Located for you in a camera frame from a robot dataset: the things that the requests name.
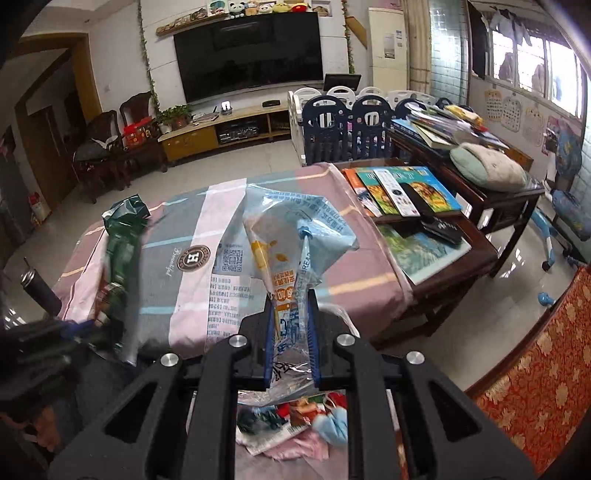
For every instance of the dark wooden coffee table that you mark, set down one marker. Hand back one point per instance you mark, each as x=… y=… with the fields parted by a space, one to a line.
x=452 y=295

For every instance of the potted green plant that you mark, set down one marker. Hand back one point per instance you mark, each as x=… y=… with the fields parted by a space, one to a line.
x=175 y=117

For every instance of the red plush toy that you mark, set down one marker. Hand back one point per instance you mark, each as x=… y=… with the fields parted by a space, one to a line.
x=298 y=9

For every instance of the yellow plush toy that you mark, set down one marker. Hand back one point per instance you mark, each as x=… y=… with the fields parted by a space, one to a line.
x=280 y=8

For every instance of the small black monitor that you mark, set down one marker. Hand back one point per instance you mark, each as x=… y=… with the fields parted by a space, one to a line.
x=342 y=82

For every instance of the clear blue bread bag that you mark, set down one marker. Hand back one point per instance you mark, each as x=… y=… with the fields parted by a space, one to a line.
x=291 y=230

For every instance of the landscape picture mat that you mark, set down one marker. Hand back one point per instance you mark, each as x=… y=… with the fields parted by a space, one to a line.
x=425 y=263

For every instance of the beige curtain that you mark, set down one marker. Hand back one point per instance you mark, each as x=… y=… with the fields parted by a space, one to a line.
x=419 y=46

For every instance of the green plastic bag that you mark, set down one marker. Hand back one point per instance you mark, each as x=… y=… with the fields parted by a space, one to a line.
x=122 y=258

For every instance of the blue yellow picture book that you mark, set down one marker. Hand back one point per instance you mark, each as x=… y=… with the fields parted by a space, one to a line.
x=443 y=194

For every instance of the blue face mask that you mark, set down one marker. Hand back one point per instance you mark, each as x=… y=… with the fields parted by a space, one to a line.
x=333 y=427

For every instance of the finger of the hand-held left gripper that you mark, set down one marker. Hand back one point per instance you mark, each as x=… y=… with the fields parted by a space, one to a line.
x=81 y=330

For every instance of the panda plush toy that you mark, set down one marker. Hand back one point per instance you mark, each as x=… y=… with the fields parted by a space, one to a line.
x=236 y=9

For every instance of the hanging dark garment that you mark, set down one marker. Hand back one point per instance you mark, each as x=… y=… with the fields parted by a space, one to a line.
x=480 y=44

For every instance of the orange book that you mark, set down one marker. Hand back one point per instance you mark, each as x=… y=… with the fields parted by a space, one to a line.
x=355 y=184

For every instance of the small blue floor toy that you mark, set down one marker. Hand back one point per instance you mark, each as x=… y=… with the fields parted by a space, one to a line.
x=545 y=298

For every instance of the dark red snack packet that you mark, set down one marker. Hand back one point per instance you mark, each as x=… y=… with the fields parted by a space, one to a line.
x=300 y=410

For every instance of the hanging light shirt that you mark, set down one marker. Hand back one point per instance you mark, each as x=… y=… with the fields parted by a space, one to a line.
x=508 y=23

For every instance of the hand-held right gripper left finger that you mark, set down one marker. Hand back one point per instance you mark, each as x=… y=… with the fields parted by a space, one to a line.
x=270 y=344

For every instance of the dark wooden side table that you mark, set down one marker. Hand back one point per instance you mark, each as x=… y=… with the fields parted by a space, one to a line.
x=498 y=207

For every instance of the blue patterned office chair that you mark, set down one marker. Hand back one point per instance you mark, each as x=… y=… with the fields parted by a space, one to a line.
x=568 y=184

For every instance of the blue white playpen fence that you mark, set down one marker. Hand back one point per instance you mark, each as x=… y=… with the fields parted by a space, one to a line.
x=341 y=124

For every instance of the black remote control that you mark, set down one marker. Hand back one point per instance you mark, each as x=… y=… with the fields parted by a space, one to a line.
x=415 y=203
x=443 y=230

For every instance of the striped pink grey blanket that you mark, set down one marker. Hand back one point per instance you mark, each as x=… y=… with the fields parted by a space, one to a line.
x=369 y=258

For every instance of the dark green wrapper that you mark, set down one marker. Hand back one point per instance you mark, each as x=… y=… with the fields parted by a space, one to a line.
x=256 y=417

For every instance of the wooden wall shelf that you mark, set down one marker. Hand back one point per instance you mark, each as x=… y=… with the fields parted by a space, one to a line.
x=182 y=22

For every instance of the large black television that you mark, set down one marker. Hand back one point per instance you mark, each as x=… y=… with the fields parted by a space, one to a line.
x=249 y=55

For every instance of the green book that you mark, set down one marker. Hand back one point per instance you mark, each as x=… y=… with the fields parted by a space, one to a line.
x=374 y=194

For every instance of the green round cushion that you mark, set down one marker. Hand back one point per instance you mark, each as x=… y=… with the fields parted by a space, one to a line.
x=489 y=168

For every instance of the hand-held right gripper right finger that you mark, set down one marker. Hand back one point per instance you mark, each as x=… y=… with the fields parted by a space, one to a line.
x=314 y=344

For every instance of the stack of books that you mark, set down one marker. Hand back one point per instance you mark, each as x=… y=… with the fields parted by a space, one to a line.
x=438 y=127

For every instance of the black router box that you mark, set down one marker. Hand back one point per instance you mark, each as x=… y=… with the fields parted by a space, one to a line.
x=271 y=103

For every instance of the wooden bench frame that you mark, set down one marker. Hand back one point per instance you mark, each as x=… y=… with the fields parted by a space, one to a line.
x=508 y=364

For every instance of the white long leaflet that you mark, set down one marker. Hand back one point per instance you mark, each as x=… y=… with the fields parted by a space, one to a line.
x=390 y=189

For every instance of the wall chart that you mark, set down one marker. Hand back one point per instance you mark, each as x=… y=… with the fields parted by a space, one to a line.
x=533 y=124
x=493 y=105
x=511 y=113

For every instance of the red gold bench cushion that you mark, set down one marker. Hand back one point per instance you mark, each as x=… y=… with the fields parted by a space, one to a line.
x=545 y=383

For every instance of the brown plush toy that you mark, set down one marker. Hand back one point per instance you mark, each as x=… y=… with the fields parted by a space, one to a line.
x=251 y=9

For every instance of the waste bin with white bag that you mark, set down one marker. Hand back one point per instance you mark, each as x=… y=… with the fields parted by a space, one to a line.
x=295 y=468

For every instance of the dark wooden chair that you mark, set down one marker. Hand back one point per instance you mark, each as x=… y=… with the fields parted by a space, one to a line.
x=138 y=104
x=92 y=170

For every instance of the standing white air conditioner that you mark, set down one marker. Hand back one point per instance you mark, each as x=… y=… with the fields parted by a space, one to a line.
x=388 y=64

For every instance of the hanging green vine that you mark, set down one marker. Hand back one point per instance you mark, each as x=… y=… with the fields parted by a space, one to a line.
x=348 y=41
x=148 y=60

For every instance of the white red floor bag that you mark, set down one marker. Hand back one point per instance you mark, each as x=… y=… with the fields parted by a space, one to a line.
x=39 y=210

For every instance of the green picture card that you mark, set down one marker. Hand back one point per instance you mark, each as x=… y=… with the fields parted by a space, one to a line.
x=217 y=8

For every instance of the window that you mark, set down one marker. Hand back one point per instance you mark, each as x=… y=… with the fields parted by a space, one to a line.
x=554 y=69

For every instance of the white tan plush toy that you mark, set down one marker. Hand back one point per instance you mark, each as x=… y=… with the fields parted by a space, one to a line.
x=265 y=9

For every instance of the wooden television stand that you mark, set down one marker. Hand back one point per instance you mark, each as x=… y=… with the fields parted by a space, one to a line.
x=194 y=138

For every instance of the red gift box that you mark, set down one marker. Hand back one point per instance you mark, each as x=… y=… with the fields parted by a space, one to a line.
x=138 y=133

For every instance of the dark thermos bottle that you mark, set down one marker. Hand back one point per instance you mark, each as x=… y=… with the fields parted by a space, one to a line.
x=39 y=288

